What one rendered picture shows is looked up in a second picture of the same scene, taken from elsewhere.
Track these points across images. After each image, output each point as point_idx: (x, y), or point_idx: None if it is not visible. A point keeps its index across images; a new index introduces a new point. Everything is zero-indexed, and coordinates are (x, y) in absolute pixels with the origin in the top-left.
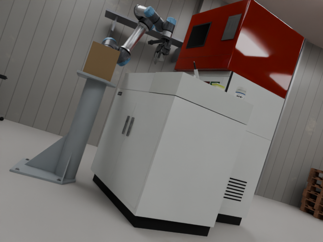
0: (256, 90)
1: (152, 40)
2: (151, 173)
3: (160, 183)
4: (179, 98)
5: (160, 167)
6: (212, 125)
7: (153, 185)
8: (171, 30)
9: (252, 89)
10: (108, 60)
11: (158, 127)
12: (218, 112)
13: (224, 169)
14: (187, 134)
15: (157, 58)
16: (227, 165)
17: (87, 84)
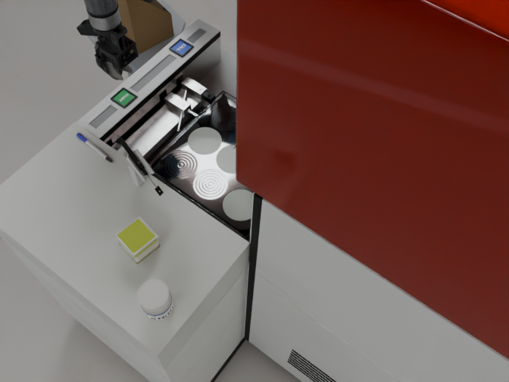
0: (383, 291)
1: (82, 23)
2: (51, 292)
3: (70, 310)
4: (4, 239)
5: (56, 295)
6: (88, 311)
7: (64, 305)
8: (92, 10)
9: (358, 277)
10: (119, 7)
11: None
12: (84, 304)
13: (157, 377)
14: (58, 290)
15: (106, 73)
16: (161, 380)
17: None
